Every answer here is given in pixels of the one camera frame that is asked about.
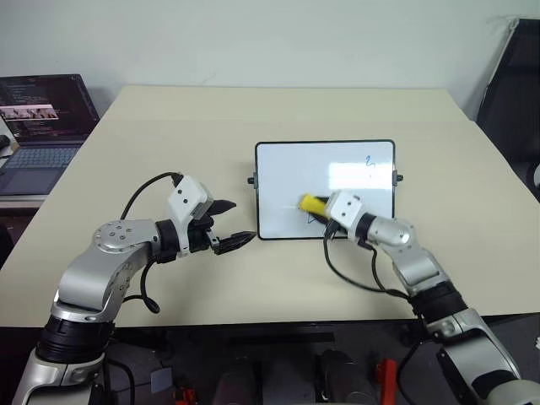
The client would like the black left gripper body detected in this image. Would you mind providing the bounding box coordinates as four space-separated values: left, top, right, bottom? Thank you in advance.
186 201 222 255

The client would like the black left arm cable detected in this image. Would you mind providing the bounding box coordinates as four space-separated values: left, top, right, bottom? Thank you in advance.
121 171 184 316

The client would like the small black-framed whiteboard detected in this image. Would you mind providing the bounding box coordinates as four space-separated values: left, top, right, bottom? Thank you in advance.
246 139 403 242

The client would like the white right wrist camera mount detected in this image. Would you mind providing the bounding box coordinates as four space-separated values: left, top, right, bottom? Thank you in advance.
326 190 369 238

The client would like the open grey laptop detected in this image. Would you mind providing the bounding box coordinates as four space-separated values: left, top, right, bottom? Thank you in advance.
0 74 102 197

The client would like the yellow whiteboard eraser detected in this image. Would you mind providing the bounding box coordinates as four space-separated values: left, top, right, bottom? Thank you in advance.
299 192 328 217

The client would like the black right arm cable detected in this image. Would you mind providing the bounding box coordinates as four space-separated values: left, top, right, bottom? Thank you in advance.
321 222 413 301

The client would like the black bar under table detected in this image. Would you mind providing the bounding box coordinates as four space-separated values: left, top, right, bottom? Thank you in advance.
226 332 335 344

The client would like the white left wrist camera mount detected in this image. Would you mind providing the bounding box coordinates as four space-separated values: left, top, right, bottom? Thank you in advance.
167 176 213 258

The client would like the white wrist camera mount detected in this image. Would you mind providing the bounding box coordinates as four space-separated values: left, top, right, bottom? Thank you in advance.
167 176 213 258
326 190 369 238

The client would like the black office chair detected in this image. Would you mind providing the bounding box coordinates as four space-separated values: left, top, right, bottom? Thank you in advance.
476 18 540 187

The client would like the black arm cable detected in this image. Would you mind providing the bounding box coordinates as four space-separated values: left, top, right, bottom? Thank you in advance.
321 222 413 301
121 171 184 316

